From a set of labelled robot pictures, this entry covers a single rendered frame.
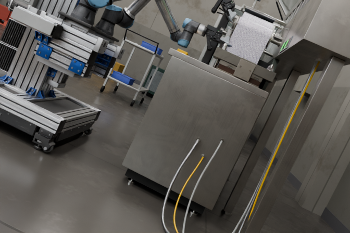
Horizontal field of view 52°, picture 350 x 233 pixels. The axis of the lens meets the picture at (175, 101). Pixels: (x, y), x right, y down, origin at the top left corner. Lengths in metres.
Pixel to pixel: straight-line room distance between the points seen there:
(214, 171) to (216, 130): 0.25
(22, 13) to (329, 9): 1.66
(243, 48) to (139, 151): 0.97
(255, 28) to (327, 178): 2.39
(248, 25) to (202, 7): 7.90
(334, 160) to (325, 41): 2.84
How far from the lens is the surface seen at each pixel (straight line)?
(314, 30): 1.68
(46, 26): 2.26
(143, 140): 2.26
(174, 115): 2.21
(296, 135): 1.72
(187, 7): 10.38
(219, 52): 2.26
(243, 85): 2.19
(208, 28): 2.47
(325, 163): 4.38
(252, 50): 2.47
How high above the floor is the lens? 0.77
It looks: 4 degrees down
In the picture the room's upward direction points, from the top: 25 degrees clockwise
